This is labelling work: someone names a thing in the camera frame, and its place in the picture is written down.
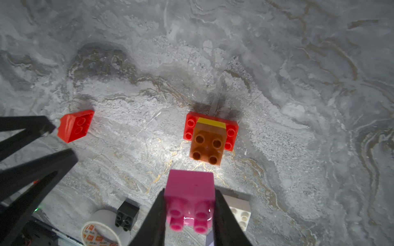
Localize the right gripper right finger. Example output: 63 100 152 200
213 189 252 246

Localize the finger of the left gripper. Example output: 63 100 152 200
1 149 79 246
1 116 56 161

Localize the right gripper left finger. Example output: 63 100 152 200
129 189 166 246

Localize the small red lego brick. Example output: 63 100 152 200
57 110 94 143

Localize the pink 2x2 lego brick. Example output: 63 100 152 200
164 169 215 234

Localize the orange 2x2 lego brick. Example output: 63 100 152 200
189 122 227 166

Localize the red 2x4 lego brick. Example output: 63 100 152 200
183 112 239 151

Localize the yellow 2x2 lego brick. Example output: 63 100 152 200
197 117 226 129

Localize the lilac 2x2 lego brick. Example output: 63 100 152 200
205 231 215 246

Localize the white 2x4 lego brick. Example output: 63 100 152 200
223 195 251 232

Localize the black 2x2 lego brick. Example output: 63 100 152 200
115 201 140 231

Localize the tape roll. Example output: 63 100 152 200
81 210 131 246

